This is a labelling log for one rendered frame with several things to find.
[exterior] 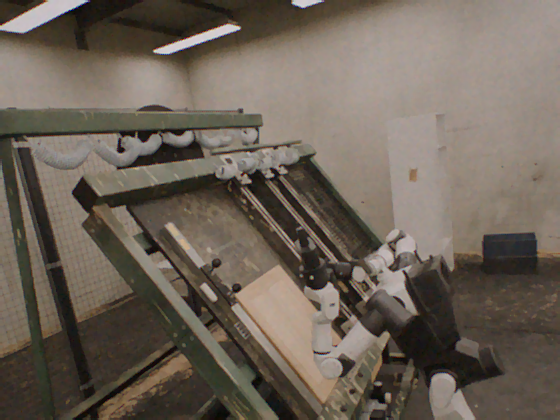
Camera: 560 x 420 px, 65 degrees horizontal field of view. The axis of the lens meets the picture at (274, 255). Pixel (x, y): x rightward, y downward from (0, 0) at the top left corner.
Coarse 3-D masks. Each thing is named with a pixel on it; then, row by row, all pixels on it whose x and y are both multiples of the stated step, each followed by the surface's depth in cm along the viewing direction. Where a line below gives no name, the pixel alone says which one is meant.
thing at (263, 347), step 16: (176, 240) 175; (192, 256) 175; (224, 304) 173; (240, 320) 172; (256, 336) 172; (272, 352) 172; (272, 368) 171; (288, 368) 173; (288, 384) 170; (304, 400) 169
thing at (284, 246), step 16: (224, 160) 228; (256, 160) 225; (240, 176) 229; (240, 192) 230; (256, 208) 229; (256, 224) 231; (272, 224) 229; (272, 240) 230; (288, 240) 230; (288, 256) 228; (336, 320) 226; (352, 320) 224
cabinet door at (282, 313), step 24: (264, 288) 199; (288, 288) 213; (264, 312) 189; (288, 312) 200; (312, 312) 213; (264, 336) 181; (288, 336) 190; (312, 336) 202; (336, 336) 215; (288, 360) 179; (312, 360) 191; (312, 384) 180
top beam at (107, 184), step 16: (304, 144) 333; (192, 160) 208; (208, 160) 218; (304, 160) 333; (96, 176) 157; (112, 176) 162; (128, 176) 169; (144, 176) 175; (160, 176) 183; (176, 176) 191; (192, 176) 199; (208, 176) 212; (80, 192) 155; (96, 192) 152; (112, 192) 157; (128, 192) 165; (144, 192) 175; (160, 192) 187; (176, 192) 200
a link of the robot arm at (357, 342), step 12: (360, 324) 154; (348, 336) 156; (360, 336) 153; (372, 336) 152; (336, 348) 158; (348, 348) 154; (360, 348) 153; (324, 360) 154; (336, 360) 154; (348, 360) 154; (324, 372) 155; (336, 372) 154; (348, 372) 155
